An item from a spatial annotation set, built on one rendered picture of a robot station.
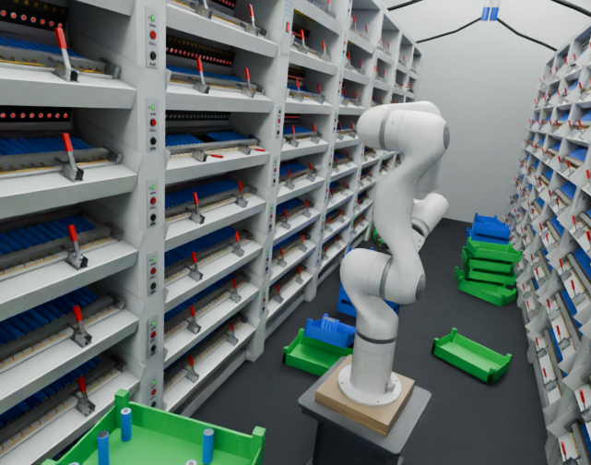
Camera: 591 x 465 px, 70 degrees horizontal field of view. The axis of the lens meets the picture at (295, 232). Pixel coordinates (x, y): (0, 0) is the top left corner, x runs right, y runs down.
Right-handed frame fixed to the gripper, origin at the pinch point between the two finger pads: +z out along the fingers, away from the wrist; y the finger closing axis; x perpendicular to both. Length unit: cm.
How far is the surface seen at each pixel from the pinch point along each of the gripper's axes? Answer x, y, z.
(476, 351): 90, 58, -41
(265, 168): 16, -59, -10
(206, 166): -15, -57, 19
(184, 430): -28, -8, 70
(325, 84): 37, -82, -82
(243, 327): 62, -32, 32
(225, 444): -29, -1, 67
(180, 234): -10, -49, 38
